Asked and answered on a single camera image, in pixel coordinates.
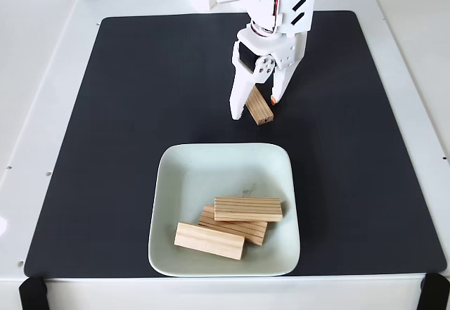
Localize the black rubber mat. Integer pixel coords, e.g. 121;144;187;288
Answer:
22;10;447;278

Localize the grooved wooden block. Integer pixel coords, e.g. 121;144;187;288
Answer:
245;87;275;127
174;221;245;261
198;205;268;247
213;196;283;223

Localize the pale green square plate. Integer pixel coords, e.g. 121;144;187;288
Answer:
147;143;302;278

